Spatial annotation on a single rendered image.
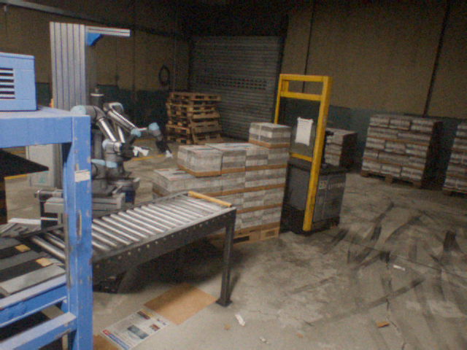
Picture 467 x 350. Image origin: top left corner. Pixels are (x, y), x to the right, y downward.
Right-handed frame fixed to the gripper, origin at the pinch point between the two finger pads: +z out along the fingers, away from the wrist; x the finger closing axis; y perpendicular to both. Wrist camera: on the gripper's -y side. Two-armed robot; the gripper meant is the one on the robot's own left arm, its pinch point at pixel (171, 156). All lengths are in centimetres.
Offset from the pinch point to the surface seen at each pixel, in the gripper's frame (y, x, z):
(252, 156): -73, 18, 43
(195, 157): -14.6, 17.7, 6.0
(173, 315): 85, 94, 66
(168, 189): 21.7, 16.8, 19.0
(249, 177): -60, 18, 61
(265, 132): -104, 8, 34
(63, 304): 125, 147, -36
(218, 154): -35.6, 21.9, 15.9
